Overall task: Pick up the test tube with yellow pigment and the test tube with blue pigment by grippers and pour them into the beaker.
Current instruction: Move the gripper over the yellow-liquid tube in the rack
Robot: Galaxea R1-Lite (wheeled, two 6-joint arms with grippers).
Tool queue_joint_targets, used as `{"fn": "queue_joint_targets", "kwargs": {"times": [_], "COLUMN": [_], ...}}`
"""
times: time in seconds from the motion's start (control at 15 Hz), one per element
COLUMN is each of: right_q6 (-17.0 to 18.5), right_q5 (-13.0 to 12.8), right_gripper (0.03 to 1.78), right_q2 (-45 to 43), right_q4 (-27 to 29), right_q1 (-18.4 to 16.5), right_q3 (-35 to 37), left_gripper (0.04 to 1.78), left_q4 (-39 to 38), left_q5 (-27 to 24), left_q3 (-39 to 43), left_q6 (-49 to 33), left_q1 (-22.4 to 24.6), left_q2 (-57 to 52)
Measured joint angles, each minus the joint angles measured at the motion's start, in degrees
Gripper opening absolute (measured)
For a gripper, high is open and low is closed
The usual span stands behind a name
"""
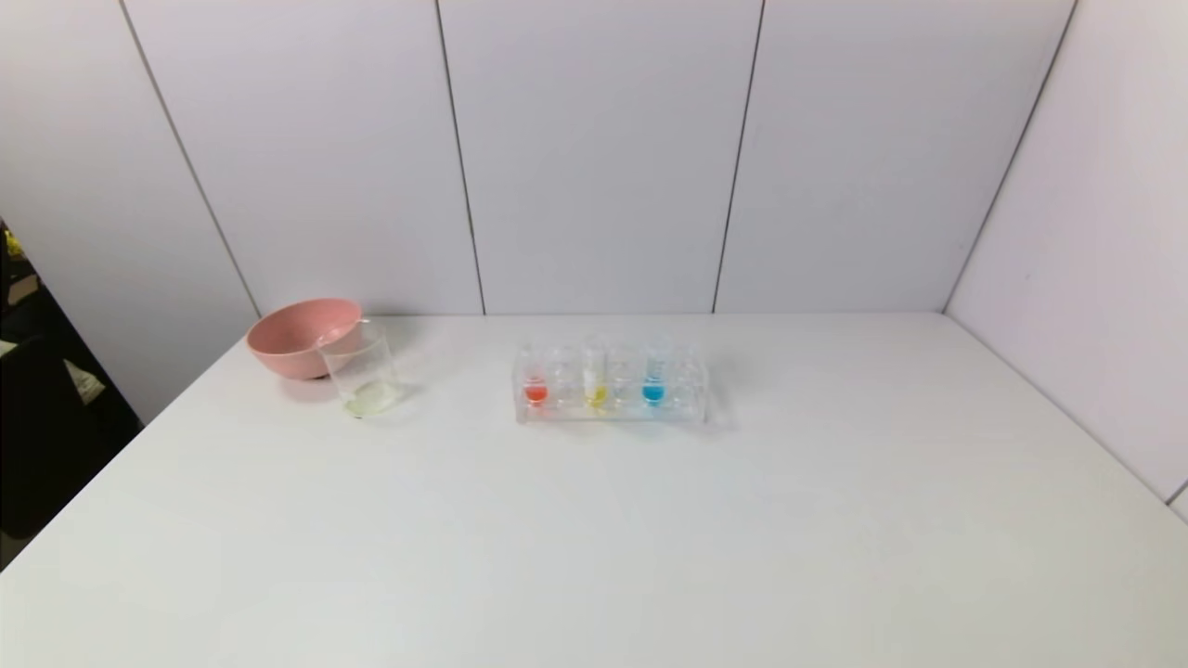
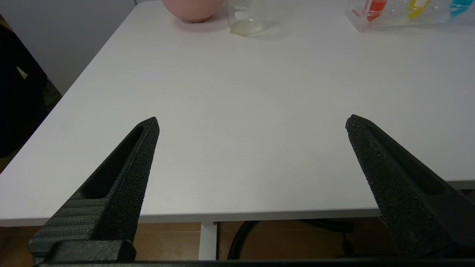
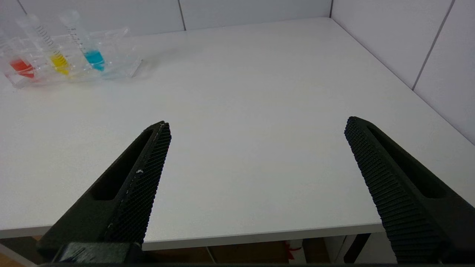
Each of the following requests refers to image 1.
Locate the test tube with yellow pigment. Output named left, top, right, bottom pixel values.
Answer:
left=582, top=335, right=611, bottom=410

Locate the test tube with red pigment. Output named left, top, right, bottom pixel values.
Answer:
left=523, top=345, right=550, bottom=408

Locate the test tube with blue pigment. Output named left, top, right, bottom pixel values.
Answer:
left=641, top=335, right=670, bottom=408

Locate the clear acrylic test tube rack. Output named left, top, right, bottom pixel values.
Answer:
left=512, top=341, right=712, bottom=428

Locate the clear glass beaker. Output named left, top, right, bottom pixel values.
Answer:
left=316, top=319, right=405, bottom=419

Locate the pink plastic bowl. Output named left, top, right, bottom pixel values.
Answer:
left=246, top=298, right=365, bottom=380

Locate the dark cabinet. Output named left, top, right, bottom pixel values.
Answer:
left=0, top=218, right=143, bottom=567

